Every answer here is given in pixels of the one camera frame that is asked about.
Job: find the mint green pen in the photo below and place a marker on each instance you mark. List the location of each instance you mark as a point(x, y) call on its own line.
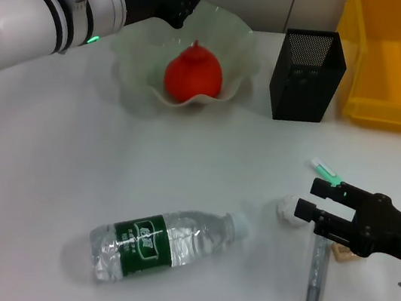
point(325, 172)

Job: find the black mesh pen holder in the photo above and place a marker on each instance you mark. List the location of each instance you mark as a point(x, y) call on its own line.
point(301, 94)

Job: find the clear water bottle green label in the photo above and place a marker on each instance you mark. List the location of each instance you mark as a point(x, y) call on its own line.
point(143, 244)

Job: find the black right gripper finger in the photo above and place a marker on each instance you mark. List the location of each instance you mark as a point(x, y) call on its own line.
point(305, 209)
point(328, 190)

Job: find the translucent green wavy fruit plate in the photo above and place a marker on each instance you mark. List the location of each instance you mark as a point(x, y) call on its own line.
point(232, 48)

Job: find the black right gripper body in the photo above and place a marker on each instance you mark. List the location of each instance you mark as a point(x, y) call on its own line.
point(390, 230)

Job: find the grey marker pen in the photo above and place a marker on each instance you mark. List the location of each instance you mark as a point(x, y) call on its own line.
point(316, 276)

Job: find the yellow plastic storage bin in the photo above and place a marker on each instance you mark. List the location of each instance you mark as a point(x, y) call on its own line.
point(395, 74)

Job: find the white paper ball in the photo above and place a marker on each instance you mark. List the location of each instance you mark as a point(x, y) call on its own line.
point(286, 210)

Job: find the beige eraser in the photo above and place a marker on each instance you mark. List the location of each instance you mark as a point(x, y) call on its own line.
point(340, 254)

